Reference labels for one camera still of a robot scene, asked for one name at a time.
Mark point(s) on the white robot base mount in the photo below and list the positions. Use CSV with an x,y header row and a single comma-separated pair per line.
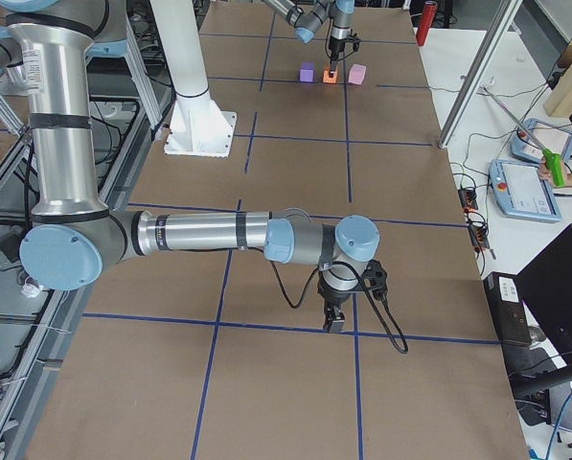
x,y
198,126

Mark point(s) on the pink foam cube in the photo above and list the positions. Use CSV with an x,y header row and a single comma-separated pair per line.
x,y
357,74

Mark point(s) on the purple foam cube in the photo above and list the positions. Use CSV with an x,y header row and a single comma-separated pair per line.
x,y
307,72

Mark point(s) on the black power strip left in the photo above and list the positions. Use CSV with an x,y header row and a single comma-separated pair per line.
x,y
467,198

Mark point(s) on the black laptop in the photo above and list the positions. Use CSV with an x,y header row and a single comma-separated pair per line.
x,y
545,286

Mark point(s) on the black power strip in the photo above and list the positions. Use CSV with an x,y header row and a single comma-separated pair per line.
x,y
467,198
478,233

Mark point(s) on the front teach pendant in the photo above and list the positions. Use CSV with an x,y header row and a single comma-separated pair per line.
x,y
520,193

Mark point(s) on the orange foam cube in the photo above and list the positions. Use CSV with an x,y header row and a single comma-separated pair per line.
x,y
330,77

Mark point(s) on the teach pendant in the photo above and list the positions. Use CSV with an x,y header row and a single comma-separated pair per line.
x,y
556,138
520,193

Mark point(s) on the rear teach pendant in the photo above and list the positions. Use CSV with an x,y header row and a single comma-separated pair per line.
x,y
556,138

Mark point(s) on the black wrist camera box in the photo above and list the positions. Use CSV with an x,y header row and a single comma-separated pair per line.
x,y
375,278

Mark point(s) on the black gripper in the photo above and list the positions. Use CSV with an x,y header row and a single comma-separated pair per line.
x,y
335,44

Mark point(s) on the person's hand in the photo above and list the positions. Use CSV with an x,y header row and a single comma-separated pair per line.
x,y
545,174

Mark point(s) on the aluminium frame post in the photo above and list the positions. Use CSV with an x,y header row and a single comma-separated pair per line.
x,y
500,24

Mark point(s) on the black electronics box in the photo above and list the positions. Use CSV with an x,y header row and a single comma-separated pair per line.
x,y
507,310

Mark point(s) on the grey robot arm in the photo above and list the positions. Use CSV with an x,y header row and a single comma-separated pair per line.
x,y
337,279

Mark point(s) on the green handled reacher tool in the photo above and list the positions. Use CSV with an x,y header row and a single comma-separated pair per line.
x,y
552,160

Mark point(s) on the red cylinder bottle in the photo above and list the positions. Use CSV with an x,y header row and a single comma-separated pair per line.
x,y
426,21

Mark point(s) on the black power strip right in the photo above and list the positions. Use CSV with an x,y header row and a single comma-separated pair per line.
x,y
478,233

